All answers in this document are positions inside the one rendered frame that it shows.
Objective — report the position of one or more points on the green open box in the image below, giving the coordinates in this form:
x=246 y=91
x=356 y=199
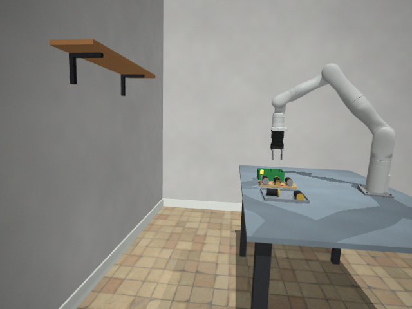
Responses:
x=271 y=173

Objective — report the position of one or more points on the tan battery holder board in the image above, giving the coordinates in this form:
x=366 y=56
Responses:
x=278 y=183

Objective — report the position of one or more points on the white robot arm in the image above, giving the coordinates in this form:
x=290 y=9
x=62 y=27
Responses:
x=383 y=141

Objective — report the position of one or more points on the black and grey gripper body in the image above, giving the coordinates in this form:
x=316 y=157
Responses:
x=277 y=135

